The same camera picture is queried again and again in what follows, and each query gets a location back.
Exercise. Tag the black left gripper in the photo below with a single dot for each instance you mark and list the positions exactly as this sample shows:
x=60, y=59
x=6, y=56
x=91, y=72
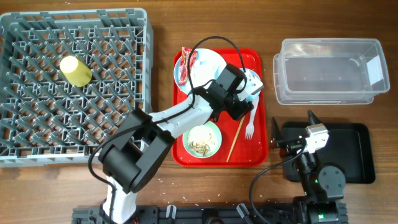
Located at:
x=245, y=108

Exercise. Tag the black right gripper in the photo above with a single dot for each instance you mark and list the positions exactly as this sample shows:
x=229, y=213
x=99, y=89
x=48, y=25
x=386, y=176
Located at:
x=291, y=147

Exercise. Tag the green bowl with food scraps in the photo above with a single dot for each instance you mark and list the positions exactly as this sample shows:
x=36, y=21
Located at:
x=203, y=141

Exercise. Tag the red snack wrapper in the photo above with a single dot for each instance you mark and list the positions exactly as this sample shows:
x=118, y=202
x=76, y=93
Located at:
x=187, y=60

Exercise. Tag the yellow plastic cup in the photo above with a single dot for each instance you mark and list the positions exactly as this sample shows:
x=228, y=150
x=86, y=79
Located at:
x=75, y=71

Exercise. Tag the white napkin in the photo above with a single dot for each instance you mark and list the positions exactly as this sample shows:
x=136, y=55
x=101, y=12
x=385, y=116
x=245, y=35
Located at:
x=207, y=69

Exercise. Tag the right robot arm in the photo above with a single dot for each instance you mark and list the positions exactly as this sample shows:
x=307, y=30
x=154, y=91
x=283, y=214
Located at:
x=323, y=186

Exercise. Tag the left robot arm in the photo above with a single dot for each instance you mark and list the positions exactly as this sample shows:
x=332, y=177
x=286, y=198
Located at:
x=132, y=156

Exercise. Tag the grey plastic dishwasher rack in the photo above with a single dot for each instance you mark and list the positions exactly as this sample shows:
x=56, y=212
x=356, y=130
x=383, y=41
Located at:
x=44, y=118

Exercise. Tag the wooden chopstick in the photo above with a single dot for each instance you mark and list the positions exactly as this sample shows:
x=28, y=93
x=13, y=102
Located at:
x=235, y=139

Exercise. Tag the light blue round plate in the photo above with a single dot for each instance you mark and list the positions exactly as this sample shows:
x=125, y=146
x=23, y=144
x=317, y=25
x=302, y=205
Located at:
x=202, y=54

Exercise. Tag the white plastic fork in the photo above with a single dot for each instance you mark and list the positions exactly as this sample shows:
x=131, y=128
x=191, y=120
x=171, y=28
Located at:
x=250, y=126

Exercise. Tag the red plastic tray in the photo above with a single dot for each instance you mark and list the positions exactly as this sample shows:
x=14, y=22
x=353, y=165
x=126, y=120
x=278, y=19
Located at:
x=246, y=152

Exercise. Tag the black plastic tray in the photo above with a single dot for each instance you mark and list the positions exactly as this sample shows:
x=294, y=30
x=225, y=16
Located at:
x=349, y=148

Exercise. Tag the clear plastic bin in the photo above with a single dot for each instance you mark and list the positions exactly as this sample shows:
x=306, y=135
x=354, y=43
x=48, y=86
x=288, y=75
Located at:
x=330, y=71

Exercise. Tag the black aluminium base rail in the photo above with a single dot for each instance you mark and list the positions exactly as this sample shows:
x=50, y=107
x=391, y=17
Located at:
x=199, y=214

